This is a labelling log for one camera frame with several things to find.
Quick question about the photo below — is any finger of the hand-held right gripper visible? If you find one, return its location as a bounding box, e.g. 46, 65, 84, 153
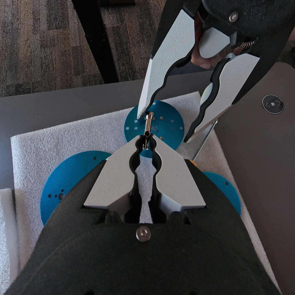
137, 9, 196, 121
184, 53, 261, 144

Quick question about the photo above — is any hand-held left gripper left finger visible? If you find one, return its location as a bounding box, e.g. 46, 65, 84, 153
84, 135, 141, 223

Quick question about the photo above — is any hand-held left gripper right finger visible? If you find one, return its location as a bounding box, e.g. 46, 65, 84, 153
148, 134, 206, 223

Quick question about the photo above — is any blue disc with brass standoffs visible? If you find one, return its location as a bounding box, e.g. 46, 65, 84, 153
124, 100, 185, 158

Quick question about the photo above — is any silver socket wrench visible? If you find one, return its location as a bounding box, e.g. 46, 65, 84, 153
142, 111, 155, 150

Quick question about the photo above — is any round desk control button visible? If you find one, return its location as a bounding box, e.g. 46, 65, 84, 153
262, 94, 284, 114

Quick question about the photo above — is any black desk leg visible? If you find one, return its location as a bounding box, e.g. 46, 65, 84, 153
71, 0, 120, 84

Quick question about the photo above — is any grey desk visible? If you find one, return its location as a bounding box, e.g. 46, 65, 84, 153
0, 62, 295, 295

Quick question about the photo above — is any person's right hand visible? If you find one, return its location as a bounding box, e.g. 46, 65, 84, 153
191, 18, 216, 69

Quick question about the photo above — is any large blue disc with cutout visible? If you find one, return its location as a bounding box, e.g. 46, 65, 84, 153
40, 151, 113, 227

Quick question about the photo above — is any blue disc with many holes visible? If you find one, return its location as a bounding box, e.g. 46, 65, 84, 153
203, 172, 242, 216

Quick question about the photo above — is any white foam sheet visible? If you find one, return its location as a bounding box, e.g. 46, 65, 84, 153
10, 91, 281, 293

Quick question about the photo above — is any yellow handled screwdriver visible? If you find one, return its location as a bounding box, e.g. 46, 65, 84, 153
187, 120, 218, 166

